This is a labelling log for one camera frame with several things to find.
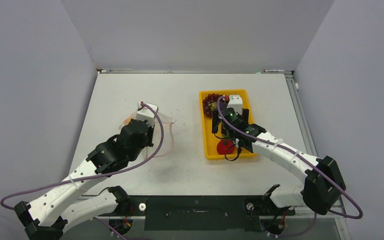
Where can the marker pen on ledge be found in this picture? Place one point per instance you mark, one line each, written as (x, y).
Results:
(273, 71)

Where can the aluminium side rail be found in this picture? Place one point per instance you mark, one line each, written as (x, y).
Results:
(293, 88)

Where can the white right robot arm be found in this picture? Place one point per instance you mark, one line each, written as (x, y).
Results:
(321, 183)

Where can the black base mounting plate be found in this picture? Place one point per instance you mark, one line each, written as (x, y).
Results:
(201, 212)

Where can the yellow plastic tray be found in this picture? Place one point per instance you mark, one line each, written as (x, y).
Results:
(210, 142)

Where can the clear pink-dotted zip bag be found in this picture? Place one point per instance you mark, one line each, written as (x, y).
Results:
(168, 139)

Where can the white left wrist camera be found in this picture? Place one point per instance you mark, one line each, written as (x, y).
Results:
(145, 114)

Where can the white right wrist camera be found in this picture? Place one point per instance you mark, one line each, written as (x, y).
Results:
(235, 102)

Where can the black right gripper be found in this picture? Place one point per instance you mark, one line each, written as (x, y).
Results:
(216, 124)

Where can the red tomato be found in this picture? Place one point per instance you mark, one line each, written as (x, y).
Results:
(225, 147)

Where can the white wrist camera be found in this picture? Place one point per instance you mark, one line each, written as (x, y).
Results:
(235, 102)
(145, 114)

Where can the yellow bell pepper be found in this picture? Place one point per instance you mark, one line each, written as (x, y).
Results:
(128, 119)

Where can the dark red grape bunch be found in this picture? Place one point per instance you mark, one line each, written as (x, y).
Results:
(209, 103)

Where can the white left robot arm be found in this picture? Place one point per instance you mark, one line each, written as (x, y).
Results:
(55, 212)

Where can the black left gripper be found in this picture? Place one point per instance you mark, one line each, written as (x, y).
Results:
(150, 132)

